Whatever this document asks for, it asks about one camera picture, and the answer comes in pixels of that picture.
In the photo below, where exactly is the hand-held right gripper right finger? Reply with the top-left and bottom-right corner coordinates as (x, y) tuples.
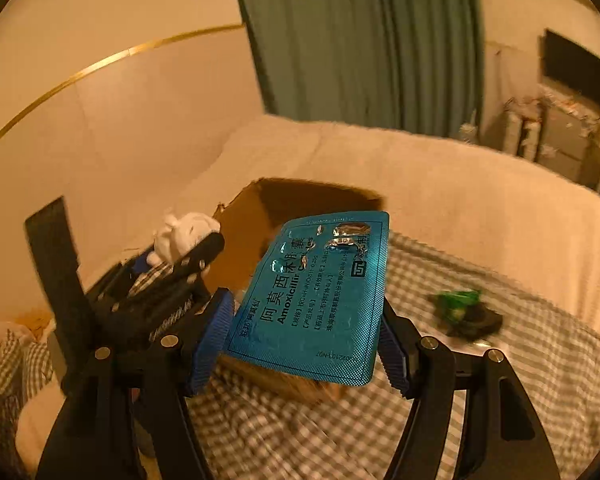
(377, 300), (563, 480)

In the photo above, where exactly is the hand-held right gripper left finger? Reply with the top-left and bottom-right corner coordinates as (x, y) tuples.
(35, 287), (236, 480)

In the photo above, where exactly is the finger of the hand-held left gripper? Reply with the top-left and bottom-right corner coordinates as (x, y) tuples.
(172, 232), (227, 277)
(122, 252), (157, 282)

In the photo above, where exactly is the white rabbit plush toy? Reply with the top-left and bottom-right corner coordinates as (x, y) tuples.
(146, 210), (223, 266)

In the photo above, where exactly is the brown cardboard box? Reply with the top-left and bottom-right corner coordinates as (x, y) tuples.
(212, 177), (387, 403)

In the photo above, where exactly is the blue blister pill pack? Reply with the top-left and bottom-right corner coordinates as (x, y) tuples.
(227, 211), (391, 387)

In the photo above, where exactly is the green black toy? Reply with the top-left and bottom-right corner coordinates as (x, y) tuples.
(427, 289), (504, 337)

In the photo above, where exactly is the grey white checked blanket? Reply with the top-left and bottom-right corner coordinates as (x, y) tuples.
(0, 230), (600, 480)

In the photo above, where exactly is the cream fleece blanket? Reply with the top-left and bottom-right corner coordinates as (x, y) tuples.
(215, 114), (600, 347)

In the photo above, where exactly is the wide green curtain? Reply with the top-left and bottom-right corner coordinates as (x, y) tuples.
(230, 0), (486, 137)

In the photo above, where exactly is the grey small cabinet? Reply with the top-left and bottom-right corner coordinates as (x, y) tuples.
(532, 100), (600, 182)

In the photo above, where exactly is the black television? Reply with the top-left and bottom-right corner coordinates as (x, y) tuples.
(539, 28), (600, 111)

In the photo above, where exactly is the metal frame chair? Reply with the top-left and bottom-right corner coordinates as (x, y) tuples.
(500, 95), (546, 163)

